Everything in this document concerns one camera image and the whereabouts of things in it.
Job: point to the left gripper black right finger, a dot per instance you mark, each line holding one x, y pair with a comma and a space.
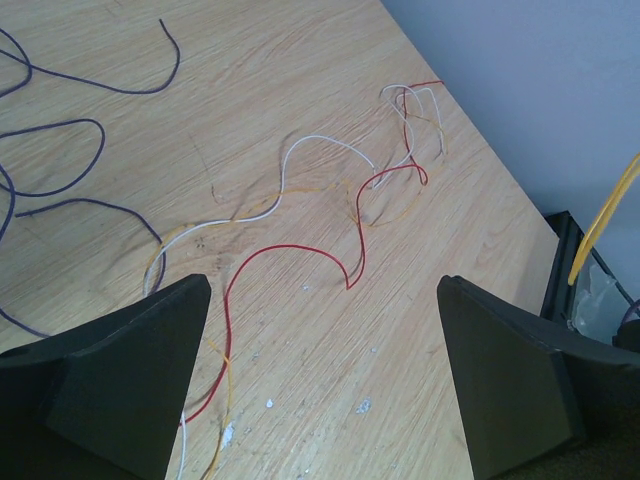
538, 401

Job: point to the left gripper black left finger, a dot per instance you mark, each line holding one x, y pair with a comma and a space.
103, 400

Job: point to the black aluminium frame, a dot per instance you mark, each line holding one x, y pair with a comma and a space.
594, 305

